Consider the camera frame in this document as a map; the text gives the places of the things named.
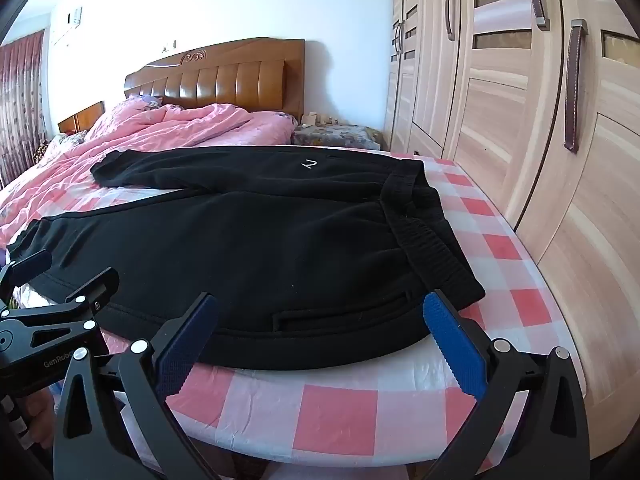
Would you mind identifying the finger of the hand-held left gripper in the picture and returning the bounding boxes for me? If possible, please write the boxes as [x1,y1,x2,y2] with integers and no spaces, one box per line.
[0,249,54,302]
[0,267,121,356]

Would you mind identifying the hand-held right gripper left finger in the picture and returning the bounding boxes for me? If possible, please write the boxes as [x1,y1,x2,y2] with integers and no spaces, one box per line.
[52,291,221,480]

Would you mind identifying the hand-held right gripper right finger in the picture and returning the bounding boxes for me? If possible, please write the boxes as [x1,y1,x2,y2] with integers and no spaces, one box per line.
[422,289,591,480]

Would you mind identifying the black pants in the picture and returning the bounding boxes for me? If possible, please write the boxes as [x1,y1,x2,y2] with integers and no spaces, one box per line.
[7,146,487,372]

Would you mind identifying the person's left hand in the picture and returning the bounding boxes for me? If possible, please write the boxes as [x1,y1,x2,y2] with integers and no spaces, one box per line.
[20,389,58,445]

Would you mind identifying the pink checked bed sheet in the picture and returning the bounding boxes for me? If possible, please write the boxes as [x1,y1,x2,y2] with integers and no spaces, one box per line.
[0,150,573,468]

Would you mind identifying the floral pink curtain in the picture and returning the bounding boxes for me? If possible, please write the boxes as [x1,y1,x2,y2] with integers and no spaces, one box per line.
[0,30,48,188]

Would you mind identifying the small wooden headboard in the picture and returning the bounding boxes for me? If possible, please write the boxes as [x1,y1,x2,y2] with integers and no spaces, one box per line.
[57,101,106,135]

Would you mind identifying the pink quilt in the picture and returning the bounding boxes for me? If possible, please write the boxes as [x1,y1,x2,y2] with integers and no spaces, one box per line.
[0,101,296,248]

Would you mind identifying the light wooden wardrobe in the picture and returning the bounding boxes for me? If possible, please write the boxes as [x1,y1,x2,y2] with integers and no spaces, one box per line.
[382,0,640,418]

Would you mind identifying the floral covered nightstand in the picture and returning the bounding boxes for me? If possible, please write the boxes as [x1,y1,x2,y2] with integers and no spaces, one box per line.
[292,124,386,151]

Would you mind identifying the wooden bed headboard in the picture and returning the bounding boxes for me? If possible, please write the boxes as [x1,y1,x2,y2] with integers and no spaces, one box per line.
[124,37,307,121]

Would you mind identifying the small items on nightstand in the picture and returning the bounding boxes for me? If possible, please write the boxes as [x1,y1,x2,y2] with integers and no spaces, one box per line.
[298,111,341,128]

